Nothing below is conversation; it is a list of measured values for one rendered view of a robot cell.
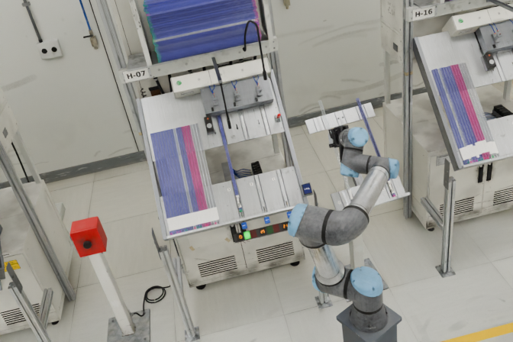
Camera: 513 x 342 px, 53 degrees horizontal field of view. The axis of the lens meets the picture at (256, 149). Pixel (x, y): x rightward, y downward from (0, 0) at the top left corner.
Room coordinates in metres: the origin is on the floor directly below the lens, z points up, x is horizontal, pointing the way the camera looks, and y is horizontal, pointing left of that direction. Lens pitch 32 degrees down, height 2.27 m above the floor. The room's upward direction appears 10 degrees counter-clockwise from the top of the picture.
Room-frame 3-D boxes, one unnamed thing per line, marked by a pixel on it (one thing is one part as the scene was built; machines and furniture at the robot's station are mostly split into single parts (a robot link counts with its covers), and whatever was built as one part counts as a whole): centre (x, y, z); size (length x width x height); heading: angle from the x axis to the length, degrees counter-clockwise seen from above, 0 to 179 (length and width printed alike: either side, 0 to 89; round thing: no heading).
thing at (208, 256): (2.53, 0.21, 0.31); 0.70 x 0.65 x 0.62; 95
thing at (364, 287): (1.37, -0.32, 0.72); 0.13 x 0.12 x 0.14; 56
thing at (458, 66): (2.47, -1.27, 0.65); 1.01 x 0.73 x 1.29; 5
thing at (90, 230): (2.00, 0.88, 0.39); 0.24 x 0.24 x 0.78; 5
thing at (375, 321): (1.37, -0.32, 0.60); 0.15 x 0.15 x 0.10
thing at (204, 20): (2.41, 0.14, 1.52); 0.51 x 0.13 x 0.27; 95
